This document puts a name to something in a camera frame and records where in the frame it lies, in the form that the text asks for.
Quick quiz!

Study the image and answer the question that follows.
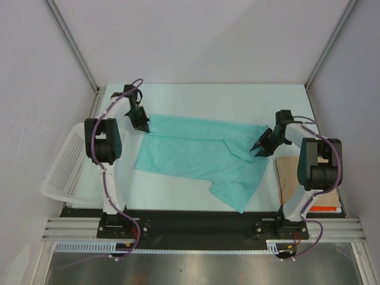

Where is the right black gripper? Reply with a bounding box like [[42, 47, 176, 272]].
[[251, 127, 289, 157]]

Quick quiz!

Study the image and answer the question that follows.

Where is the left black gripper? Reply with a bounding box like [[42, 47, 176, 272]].
[[125, 106, 150, 134]]

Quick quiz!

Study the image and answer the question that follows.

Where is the teal green t shirt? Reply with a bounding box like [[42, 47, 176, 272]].
[[135, 114, 268, 213]]

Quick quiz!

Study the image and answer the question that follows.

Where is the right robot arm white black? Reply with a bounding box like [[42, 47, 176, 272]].
[[252, 110, 343, 240]]

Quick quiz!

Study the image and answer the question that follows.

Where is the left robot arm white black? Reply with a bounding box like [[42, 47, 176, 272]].
[[84, 78, 150, 239]]

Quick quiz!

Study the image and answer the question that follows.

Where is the folded beige t shirt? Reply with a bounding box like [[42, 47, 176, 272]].
[[275, 156, 327, 213]]

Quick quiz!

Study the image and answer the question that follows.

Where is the white plastic laundry basket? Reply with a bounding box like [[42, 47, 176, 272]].
[[41, 123, 105, 208]]

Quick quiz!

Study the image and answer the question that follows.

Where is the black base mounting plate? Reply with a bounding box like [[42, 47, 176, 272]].
[[61, 207, 347, 252]]

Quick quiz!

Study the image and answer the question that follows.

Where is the left aluminium corner post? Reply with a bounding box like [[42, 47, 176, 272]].
[[43, 0, 105, 117]]

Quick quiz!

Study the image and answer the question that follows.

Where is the aluminium corner post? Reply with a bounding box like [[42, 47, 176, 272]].
[[43, 0, 105, 117], [304, 0, 360, 91]]

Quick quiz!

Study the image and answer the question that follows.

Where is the white slotted cable duct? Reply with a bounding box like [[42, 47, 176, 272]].
[[55, 241, 294, 255]]

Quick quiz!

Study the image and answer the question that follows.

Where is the right aluminium corner post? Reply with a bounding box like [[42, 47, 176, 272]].
[[304, 0, 360, 91]]

